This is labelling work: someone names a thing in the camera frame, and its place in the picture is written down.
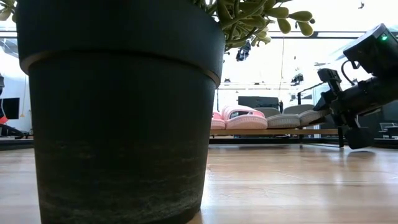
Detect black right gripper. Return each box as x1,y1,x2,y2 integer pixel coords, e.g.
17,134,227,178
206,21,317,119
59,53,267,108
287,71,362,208
312,78,379,151

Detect grey rubber slide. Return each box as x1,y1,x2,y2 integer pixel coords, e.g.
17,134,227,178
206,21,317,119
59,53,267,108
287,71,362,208
282,103,333,128
254,106,301,129

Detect pink rubber slide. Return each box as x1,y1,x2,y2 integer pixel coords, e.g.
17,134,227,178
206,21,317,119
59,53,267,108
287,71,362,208
210,111,227,131
221,105,269,131

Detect black room divider panels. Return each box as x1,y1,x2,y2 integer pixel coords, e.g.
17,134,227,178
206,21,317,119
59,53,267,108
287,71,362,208
320,107,384,139

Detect grey office chair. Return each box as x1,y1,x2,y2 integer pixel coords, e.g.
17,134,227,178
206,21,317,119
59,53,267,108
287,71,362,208
378,121,398,139

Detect black computer monitor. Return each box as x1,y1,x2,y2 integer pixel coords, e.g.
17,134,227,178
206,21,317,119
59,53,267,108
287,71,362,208
237,95,280,110

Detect green artificial plant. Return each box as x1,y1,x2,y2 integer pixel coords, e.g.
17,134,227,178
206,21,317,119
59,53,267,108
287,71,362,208
0,0,317,53

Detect dark plant pot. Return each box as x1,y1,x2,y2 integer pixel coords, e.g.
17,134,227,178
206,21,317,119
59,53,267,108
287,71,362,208
16,0,226,224

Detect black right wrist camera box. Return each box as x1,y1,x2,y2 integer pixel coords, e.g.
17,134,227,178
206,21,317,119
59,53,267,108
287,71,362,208
317,68,343,95

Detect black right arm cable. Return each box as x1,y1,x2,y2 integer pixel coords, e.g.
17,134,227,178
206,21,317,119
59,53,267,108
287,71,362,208
340,59,362,86

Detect black hanging ceiling camera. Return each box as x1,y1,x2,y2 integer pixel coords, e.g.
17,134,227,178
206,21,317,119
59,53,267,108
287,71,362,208
290,72,305,85
234,40,252,62

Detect black metal rig frame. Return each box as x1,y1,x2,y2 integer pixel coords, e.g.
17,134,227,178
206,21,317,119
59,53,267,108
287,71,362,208
0,30,398,151

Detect wooden shelf with black frame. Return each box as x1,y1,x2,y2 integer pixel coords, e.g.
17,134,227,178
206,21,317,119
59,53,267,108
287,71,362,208
210,81,346,148

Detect black wall monitor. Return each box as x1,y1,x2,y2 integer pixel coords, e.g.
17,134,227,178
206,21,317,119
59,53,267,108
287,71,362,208
0,96,21,121

